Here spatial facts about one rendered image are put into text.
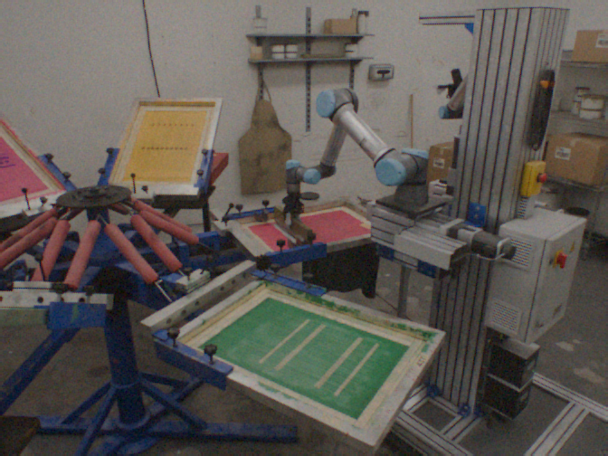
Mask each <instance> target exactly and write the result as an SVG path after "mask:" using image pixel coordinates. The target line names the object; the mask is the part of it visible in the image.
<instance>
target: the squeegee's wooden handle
mask: <svg viewBox="0 0 608 456"><path fill-rule="evenodd" d="M274 218H277V219H278V220H279V221H281V222H282V223H283V224H285V225H286V223H285V220H284V217H283V208H281V207H280V206H279V205H274ZM290 219H291V225H290V229H291V230H292V231H293V232H294V233H296V234H298V235H300V236H301V237H302V238H303V239H305V240H306V241H305V243H310V240H308V233H313V230H312V229H311V228H310V227H308V226H307V225H306V224H304V223H303V222H302V221H300V220H299V219H297V218H296V217H295V216H293V215H290ZM286 226H287V225H286Z"/></svg>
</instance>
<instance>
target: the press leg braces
mask: <svg viewBox="0 0 608 456"><path fill-rule="evenodd" d="M139 371H140V372H141V374H142V379H141V381H140V383H139V387H140V390H141V391H142V392H144V393H145V394H147V395H148V396H150V397H151V398H153V399H154V400H156V401H157V402H158V403H160V404H162V405H163V406H165V408H166V409H168V410H169V411H171V412H172V413H174V414H175V415H177V416H178V417H180V418H181V419H182V420H184V421H185V422H187V423H189V424H190V428H189V432H210V431H211V427H212V424H213V422H205V421H204V420H202V419H201V418H199V417H198V416H197V415H195V414H194V413H192V412H191V411H189V410H188V409H186V408H185V407H184V406H183V405H181V404H180V403H178V402H177V401H176V400H174V399H173V398H171V397H170V396H169V395H167V394H165V393H164V392H163V391H161V390H160V389H158V388H157V387H155V386H154V385H152V384H151V383H149V382H152V383H157V384H162V385H170V386H174V388H173V390H175V391H177V392H178V393H180V394H181V393H183V392H184V391H185V390H186V389H187V388H189V387H190V386H191V385H193V384H194V383H195V382H194V381H192V380H190V379H188V378H186V379H185V380H182V379H178V378H174V377H170V376H165V375H158V374H154V373H149V372H145V371H141V370H139ZM110 379H111V378H110ZM110 379H109V380H108V381H107V382H106V383H105V384H104V385H102V386H101V387H100V388H99V389H98V390H96V391H95V392H94V393H93V394H91V395H90V396H89V397H88V398H87V399H86V400H84V401H83V402H82V403H81V404H80V405H78V406H77V407H76V408H75V409H74V410H72V411H71V412H70V413H69V414H68V415H66V416H61V418H60V419H59V421H58V422H57V423H56V424H55V425H54V427H74V428H75V427H76V425H77V424H78V422H79V421H80V419H81V417H79V416H81V415H82V414H83V413H84V412H86V411H87V410H88V409H89V408H90V407H92V406H93V405H94V404H95V403H97V402H98V401H99V399H100V398H102V397H103V396H104V395H105V394H107V395H106V396H105V398H104V400H103V402H102V404H101V406H100V408H99V410H98V411H97V413H96V415H95V416H94V418H93V420H92V422H91V424H90V426H89V428H88V430H87V431H86V433H85V435H84V436H83V438H82V440H81V443H80V445H79V446H78V448H77V450H76V452H75V453H74V455H73V456H86V455H87V454H88V452H89V450H90V447H91V445H92V444H93V443H94V441H95V439H96V437H97V435H98V433H99V431H100V429H101V427H102V425H103V424H104V422H105V420H106V418H107V417H108V415H109V412H110V410H111V408H112V406H113V405H114V403H115V402H116V400H117V398H118V392H117V390H116V389H114V388H112V387H111V385H110Z"/></svg>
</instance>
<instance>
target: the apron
mask: <svg viewBox="0 0 608 456"><path fill-rule="evenodd" d="M261 82H262V83H263V85H264V87H265V89H266V91H267V93H268V96H269V100H270V101H267V100H260V101H258V102H257V100H258V96H259V92H260V88H261ZM254 103H255V106H254V108H253V112H252V121H251V126H250V128H249V129H248V131H247V132H246V133H245V134H244V135H243V136H242V137H241V138H240V140H239V141H238V143H239V158H240V176H241V194H242V195H247V194H256V193H260V192H277V191H279V190H281V189H286V170H285V169H286V162H287V161H289V160H292V138H291V135H290V133H289V132H287V131H286V130H285V129H283V128H282V127H281V126H280V123H279V121H278V117H277V114H276V112H275V109H274V107H273V105H272V104H271V103H272V101H271V95H270V92H269V90H268V88H267V85H266V83H265V81H264V79H261V80H260V83H259V87H258V90H257V94H256V99H255V102H254Z"/></svg>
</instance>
